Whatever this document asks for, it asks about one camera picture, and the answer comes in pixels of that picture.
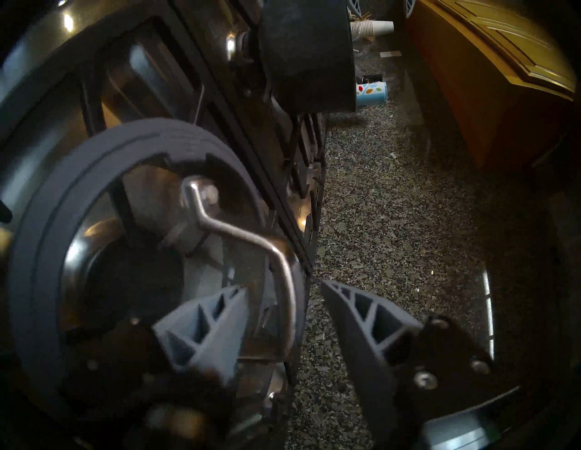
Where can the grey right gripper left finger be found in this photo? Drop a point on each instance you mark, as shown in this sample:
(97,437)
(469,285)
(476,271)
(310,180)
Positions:
(204,335)

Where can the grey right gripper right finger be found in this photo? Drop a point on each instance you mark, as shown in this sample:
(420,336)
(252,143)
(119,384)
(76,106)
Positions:
(372,354)

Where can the dark grey saucepan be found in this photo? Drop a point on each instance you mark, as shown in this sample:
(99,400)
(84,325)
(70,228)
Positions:
(308,54)

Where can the blue leaf print canister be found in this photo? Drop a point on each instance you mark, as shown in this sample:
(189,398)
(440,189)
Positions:
(372,93)

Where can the stainless steel gas cooktop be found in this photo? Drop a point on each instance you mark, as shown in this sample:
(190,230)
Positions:
(41,104)

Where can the wooden upper cabinet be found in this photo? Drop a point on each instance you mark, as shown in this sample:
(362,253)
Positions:
(499,68)

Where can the stack of white paper cups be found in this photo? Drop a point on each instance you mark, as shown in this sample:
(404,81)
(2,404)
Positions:
(372,28)

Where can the wooden chopsticks bundle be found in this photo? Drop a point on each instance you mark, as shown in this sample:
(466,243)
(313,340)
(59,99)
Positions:
(361,17)

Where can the white wall switch plate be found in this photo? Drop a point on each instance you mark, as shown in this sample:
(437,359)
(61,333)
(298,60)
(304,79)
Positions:
(390,53)

